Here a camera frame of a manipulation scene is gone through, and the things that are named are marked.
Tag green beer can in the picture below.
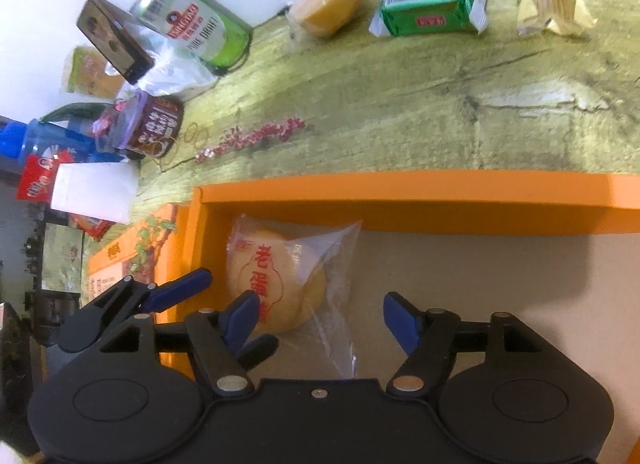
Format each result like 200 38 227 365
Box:
131 0 253 70

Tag black cable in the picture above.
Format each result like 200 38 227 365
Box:
215 3 293 77

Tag small pink red packet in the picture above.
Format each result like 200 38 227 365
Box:
95 99 132 137

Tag orange illustrated box lid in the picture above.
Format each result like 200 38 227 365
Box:
87 203 193 325

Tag yellow green snack packet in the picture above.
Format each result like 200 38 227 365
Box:
61 45 128 100

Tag white paper cup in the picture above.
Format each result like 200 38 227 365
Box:
49 161 140 224

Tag large rubber band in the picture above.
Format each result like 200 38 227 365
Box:
152 136 182 172

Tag orange gift box base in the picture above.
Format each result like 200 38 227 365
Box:
160 169 640 464

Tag dark green bag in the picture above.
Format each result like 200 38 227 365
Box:
39 101 113 122

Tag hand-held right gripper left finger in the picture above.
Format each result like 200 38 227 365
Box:
102 290 261 396

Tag red snack bag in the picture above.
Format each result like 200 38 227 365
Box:
15 154 118 240

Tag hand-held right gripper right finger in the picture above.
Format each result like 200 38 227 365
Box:
384 292 543 397

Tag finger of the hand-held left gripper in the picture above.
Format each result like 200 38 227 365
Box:
239 335 279 372
59 268 213 352

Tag blue plastic bottle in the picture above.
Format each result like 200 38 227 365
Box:
0 118 126 165

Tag dark tub with purple lid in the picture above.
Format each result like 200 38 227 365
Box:
95 91 185 160

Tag clear plastic bag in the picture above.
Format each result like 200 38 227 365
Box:
125 24 218 97

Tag round cake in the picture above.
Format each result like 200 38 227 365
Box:
226 214 363 380
287 0 381 42

